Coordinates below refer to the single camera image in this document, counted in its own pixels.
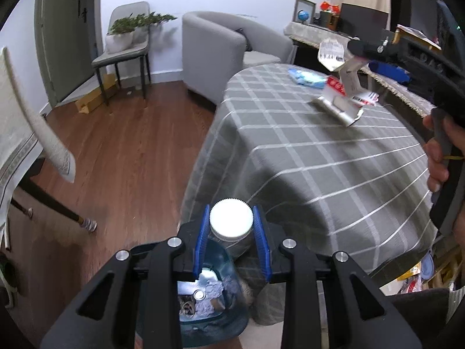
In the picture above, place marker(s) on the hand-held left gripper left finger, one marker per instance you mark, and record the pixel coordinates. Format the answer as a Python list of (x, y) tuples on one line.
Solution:
[(201, 247)]

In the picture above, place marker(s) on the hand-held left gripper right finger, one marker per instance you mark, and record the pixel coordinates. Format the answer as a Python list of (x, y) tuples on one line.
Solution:
[(262, 247)]

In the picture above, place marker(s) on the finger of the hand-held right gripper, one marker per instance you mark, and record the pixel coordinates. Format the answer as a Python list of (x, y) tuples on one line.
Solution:
[(370, 49), (390, 72)]

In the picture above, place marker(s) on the clear bottle with white cap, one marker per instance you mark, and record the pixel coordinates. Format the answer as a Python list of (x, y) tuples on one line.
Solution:
[(231, 218)]

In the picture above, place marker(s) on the person's right hand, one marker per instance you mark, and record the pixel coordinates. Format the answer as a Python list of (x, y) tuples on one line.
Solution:
[(436, 178)]

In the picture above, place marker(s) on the black monitor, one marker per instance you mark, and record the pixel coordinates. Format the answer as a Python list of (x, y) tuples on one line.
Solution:
[(363, 18)]

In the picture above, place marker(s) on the red and white packet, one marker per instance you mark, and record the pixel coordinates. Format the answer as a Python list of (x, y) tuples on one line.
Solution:
[(367, 99)]

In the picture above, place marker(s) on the lace table runner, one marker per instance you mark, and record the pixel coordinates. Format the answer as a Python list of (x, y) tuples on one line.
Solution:
[(308, 31)]

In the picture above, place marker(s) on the blue packet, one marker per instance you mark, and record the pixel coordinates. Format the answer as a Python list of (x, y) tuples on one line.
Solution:
[(308, 78)]

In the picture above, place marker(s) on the framed picture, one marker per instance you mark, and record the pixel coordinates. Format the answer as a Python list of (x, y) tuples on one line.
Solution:
[(310, 5)]

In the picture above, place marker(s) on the small blue globe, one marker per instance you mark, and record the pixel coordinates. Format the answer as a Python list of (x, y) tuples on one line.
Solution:
[(303, 15)]

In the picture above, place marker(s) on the grey checked tablecloth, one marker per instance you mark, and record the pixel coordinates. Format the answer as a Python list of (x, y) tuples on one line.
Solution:
[(308, 174)]

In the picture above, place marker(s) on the beige floor mat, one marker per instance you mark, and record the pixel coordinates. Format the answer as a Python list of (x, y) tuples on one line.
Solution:
[(265, 334)]

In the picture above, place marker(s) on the black table leg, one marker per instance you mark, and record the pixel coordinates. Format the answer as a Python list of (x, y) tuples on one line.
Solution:
[(54, 203), (21, 207)]

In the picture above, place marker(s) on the grey armchair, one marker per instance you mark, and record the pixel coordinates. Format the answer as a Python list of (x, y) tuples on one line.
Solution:
[(210, 51)]

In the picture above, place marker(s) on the person's grey clothing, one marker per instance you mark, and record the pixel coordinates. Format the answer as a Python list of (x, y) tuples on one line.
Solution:
[(421, 316)]

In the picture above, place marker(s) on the cardboard box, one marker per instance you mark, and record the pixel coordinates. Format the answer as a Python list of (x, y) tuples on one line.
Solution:
[(90, 101)]

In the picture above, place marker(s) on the grey dining chair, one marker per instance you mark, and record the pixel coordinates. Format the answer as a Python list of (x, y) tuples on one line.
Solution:
[(120, 56)]

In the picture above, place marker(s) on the white lace tablecloth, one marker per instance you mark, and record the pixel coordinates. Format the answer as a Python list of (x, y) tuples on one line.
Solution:
[(21, 123)]

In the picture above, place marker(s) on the potted plant in white pot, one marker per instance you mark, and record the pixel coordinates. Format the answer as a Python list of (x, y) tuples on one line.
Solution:
[(120, 41)]

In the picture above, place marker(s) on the grey door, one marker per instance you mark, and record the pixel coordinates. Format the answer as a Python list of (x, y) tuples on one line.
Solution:
[(65, 43)]

